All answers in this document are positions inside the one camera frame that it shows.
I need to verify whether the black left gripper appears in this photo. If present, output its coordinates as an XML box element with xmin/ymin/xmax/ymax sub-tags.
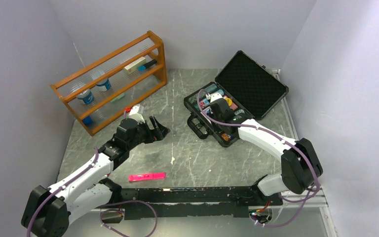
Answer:
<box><xmin>127</xmin><ymin>116</ymin><xmax>169</xmax><ymax>150</ymax></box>

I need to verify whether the black poker case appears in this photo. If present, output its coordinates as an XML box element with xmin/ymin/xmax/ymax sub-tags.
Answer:
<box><xmin>184</xmin><ymin>50</ymin><xmax>289</xmax><ymax>148</ymax></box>

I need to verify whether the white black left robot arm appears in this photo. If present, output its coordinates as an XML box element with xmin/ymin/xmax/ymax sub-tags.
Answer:
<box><xmin>21</xmin><ymin>116</ymin><xmax>170</xmax><ymax>237</ymax></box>

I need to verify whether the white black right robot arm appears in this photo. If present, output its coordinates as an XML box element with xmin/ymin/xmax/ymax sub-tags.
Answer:
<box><xmin>201</xmin><ymin>93</ymin><xmax>323</xmax><ymax>205</ymax></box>

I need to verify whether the red blue chip row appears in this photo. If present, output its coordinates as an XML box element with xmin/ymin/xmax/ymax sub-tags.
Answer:
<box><xmin>193</xmin><ymin>89</ymin><xmax>225</xmax><ymax>111</ymax></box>

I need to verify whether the blue purple chip row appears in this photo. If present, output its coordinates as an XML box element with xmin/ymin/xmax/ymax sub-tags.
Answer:
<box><xmin>221</xmin><ymin>132</ymin><xmax>232</xmax><ymax>141</ymax></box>

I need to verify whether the green blue chip row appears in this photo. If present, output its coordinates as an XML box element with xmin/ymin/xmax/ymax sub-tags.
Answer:
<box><xmin>188</xmin><ymin>84</ymin><xmax>219</xmax><ymax>104</ymax></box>

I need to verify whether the pink highlighter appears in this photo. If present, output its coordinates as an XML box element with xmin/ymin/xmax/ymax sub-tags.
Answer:
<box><xmin>128</xmin><ymin>172</ymin><xmax>166</xmax><ymax>182</ymax></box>

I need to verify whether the black blue marker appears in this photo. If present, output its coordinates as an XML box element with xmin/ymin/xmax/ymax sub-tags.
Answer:
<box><xmin>138</xmin><ymin>59</ymin><xmax>157</xmax><ymax>72</ymax></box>

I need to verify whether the blue jar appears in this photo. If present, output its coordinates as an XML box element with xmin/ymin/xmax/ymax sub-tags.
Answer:
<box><xmin>96</xmin><ymin>78</ymin><xmax>112</xmax><ymax>92</ymax></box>
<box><xmin>76</xmin><ymin>89</ymin><xmax>94</xmax><ymax>105</ymax></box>

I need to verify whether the white green box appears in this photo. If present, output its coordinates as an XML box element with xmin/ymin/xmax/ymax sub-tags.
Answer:
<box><xmin>123</xmin><ymin>57</ymin><xmax>147</xmax><ymax>74</ymax></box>

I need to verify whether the orange wooden shelf rack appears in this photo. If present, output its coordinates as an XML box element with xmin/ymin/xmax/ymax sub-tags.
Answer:
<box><xmin>50</xmin><ymin>31</ymin><xmax>167</xmax><ymax>136</ymax></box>

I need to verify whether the blue object lower shelf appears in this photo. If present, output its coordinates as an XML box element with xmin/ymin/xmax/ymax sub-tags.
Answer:
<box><xmin>82</xmin><ymin>116</ymin><xmax>94</xmax><ymax>126</ymax></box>

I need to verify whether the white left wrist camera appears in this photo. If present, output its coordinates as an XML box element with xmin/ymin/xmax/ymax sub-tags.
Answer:
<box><xmin>125</xmin><ymin>104</ymin><xmax>145</xmax><ymax>124</ymax></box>

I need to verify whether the black base frame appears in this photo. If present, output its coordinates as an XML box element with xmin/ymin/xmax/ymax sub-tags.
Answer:
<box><xmin>101</xmin><ymin>178</ymin><xmax>283</xmax><ymax>221</ymax></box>

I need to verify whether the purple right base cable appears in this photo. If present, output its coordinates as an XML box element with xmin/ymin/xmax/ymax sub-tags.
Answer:
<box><xmin>250</xmin><ymin>185</ymin><xmax>323</xmax><ymax>229</ymax></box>

